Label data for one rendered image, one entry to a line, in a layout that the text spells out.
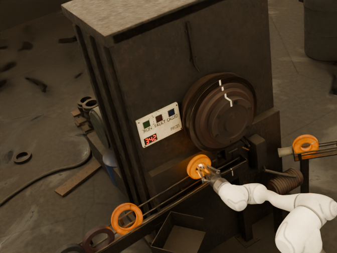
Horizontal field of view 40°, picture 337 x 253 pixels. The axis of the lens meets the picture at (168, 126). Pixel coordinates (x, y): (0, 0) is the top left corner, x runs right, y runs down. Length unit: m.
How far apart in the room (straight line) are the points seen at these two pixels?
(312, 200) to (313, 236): 0.16
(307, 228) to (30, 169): 3.16
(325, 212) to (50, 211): 2.59
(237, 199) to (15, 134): 3.29
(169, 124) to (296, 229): 1.00
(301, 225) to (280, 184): 1.05
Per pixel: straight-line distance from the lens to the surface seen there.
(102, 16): 2.50
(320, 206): 2.08
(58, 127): 5.07
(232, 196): 2.47
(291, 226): 1.99
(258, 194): 2.55
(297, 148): 3.01
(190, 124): 2.51
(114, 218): 2.68
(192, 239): 2.66
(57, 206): 4.08
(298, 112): 4.56
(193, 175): 2.74
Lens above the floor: 2.60
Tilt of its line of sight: 35 degrees down
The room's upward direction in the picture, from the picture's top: 12 degrees counter-clockwise
